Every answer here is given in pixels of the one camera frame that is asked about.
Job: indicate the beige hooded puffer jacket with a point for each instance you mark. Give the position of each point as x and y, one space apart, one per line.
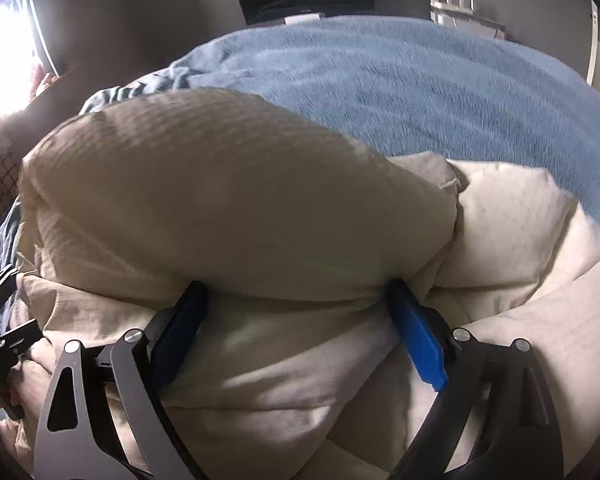
230 185

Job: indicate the blue fleece blanket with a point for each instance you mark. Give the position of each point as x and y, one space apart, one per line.
380 85

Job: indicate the window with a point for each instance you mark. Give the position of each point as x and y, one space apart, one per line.
5 50

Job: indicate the white door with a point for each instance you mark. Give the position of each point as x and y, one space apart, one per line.
594 45

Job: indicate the small white box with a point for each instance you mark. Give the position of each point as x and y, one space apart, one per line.
302 19

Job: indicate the white router with antennas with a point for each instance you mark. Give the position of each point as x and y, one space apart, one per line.
455 7

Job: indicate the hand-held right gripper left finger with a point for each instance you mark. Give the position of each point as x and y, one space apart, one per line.
182 332

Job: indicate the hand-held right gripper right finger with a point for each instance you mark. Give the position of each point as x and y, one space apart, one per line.
420 340

